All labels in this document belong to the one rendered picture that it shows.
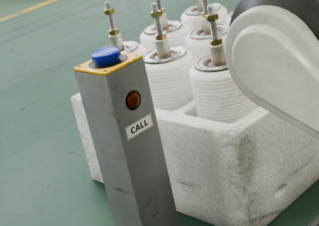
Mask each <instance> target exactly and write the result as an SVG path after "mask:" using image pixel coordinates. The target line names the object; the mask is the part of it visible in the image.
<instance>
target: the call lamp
mask: <svg viewBox="0 0 319 226"><path fill-rule="evenodd" d="M139 102H140V96H139V94H138V93H136V92H133V93H131V94H130V95H129V97H128V106H129V107H130V108H132V109H133V108H136V107H137V106H138V105H139Z"/></svg>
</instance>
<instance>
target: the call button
mask: <svg viewBox="0 0 319 226"><path fill-rule="evenodd" d="M120 55H121V50H120V48H119V47H115V46H111V47H103V48H100V49H98V50H96V51H94V52H93V53H92V54H91V57H92V60H93V61H94V62H96V64H97V65H100V66H103V65H109V64H112V63H115V62H116V61H118V60H119V56H120Z"/></svg>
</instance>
